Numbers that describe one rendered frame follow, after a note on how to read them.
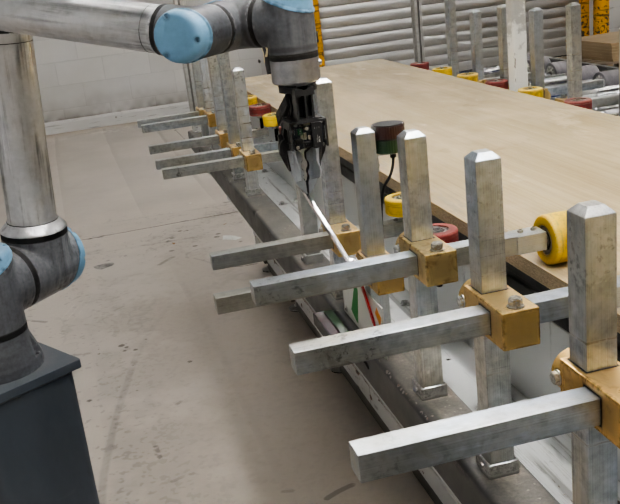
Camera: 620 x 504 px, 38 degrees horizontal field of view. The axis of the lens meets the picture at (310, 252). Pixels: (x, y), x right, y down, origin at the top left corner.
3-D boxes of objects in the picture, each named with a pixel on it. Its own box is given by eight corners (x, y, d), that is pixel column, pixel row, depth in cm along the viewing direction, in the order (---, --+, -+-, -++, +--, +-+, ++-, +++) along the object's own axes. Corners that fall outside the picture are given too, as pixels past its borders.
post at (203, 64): (213, 158, 356) (195, 34, 341) (212, 156, 360) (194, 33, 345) (222, 157, 357) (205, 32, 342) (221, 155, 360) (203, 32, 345)
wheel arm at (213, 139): (150, 157, 321) (148, 145, 320) (149, 155, 324) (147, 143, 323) (269, 138, 330) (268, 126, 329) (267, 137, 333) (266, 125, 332)
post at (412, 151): (426, 422, 148) (403, 133, 133) (418, 413, 152) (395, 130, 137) (446, 417, 149) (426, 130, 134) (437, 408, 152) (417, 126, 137)
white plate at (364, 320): (384, 360, 162) (380, 309, 159) (343, 311, 187) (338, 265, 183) (387, 359, 163) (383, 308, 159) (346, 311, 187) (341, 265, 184)
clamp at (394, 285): (378, 296, 160) (375, 269, 158) (355, 273, 172) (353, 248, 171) (408, 290, 161) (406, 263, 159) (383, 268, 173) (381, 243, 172)
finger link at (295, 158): (298, 201, 170) (292, 153, 167) (290, 194, 175) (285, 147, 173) (314, 198, 171) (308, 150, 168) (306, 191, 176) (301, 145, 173)
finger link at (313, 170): (314, 198, 171) (308, 150, 168) (306, 191, 176) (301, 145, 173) (330, 195, 171) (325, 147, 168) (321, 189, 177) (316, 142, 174)
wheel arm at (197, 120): (143, 135, 343) (141, 124, 342) (142, 134, 346) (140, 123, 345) (255, 118, 352) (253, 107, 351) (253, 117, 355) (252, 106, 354)
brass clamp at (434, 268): (423, 288, 133) (421, 256, 132) (392, 262, 146) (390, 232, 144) (462, 281, 135) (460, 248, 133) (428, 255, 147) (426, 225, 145)
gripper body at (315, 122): (291, 155, 165) (283, 89, 162) (280, 147, 173) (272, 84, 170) (331, 149, 167) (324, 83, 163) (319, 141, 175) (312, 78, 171)
